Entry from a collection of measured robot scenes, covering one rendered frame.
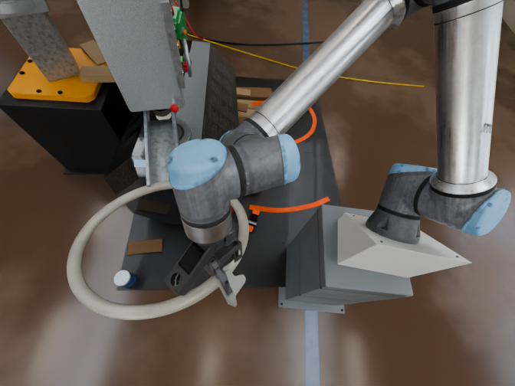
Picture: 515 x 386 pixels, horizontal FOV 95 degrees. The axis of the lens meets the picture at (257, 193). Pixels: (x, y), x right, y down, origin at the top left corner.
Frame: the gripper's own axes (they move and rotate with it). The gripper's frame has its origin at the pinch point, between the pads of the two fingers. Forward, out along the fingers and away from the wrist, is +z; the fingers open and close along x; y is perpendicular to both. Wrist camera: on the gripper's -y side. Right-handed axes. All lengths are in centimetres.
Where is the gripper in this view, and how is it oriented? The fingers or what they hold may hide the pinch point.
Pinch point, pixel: (212, 286)
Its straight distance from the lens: 63.0
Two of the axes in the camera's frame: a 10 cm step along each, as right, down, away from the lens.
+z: 0.0, 7.6, 6.4
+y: 7.0, -4.6, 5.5
